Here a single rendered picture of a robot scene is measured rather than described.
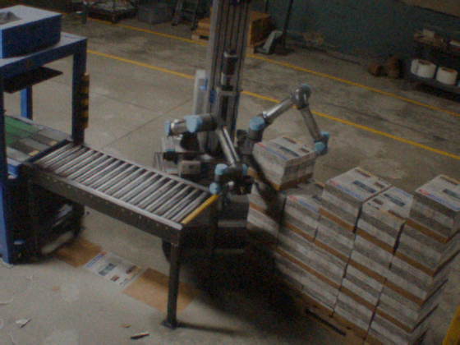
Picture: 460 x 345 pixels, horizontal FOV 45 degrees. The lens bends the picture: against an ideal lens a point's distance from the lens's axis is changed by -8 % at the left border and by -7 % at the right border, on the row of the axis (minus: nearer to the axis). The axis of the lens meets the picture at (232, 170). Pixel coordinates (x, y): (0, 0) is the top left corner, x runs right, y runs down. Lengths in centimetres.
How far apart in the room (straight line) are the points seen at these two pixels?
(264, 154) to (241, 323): 117
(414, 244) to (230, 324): 140
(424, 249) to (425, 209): 24
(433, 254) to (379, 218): 41
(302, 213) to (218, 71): 125
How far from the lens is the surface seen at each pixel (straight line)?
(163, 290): 428
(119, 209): 371
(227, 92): 437
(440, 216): 334
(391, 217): 350
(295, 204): 390
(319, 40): 1062
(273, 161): 390
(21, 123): 483
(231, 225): 465
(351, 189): 367
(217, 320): 408
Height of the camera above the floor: 274
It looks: 27 degrees down
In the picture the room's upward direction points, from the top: 8 degrees clockwise
